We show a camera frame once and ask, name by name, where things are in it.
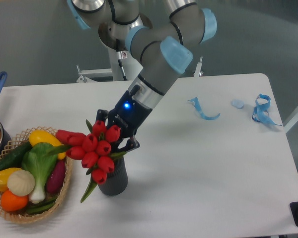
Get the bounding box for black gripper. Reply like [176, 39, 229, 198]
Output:
[95, 91, 152, 154]

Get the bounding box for red tulip bouquet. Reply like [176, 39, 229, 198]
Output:
[48, 121, 126, 202]

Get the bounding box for dark grey ribbed vase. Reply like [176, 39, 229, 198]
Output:
[98, 157, 128, 196]

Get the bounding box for purple toy sweet potato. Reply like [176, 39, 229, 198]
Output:
[46, 160, 66, 194]

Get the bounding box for yellow toy squash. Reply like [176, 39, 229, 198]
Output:
[29, 129, 62, 147]

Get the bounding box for green toy bok choy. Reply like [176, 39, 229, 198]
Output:
[21, 142, 58, 204]

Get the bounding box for curved blue tape strip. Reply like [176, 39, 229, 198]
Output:
[188, 97, 221, 120]

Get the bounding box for woven wicker basket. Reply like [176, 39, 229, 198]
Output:
[0, 126, 73, 224]

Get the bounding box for green toy cucumber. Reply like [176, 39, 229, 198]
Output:
[0, 141, 32, 171]

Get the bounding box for cream toy steamed bun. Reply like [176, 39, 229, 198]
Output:
[7, 170, 35, 196]

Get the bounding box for green toy bean pods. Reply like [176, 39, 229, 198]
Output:
[25, 197, 57, 215]

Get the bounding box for small light blue cap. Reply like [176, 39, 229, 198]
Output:
[231, 99, 244, 109]

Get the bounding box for yellow toy bell pepper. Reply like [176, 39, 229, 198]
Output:
[0, 168, 21, 192]

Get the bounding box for orange toy fruit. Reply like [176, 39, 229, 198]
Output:
[0, 190, 28, 212]

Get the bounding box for tangled blue ribbon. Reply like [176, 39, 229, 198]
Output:
[251, 94, 282, 126]

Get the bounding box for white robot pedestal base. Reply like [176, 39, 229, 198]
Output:
[76, 49, 143, 83]

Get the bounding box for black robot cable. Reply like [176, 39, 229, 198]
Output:
[115, 39, 128, 81]

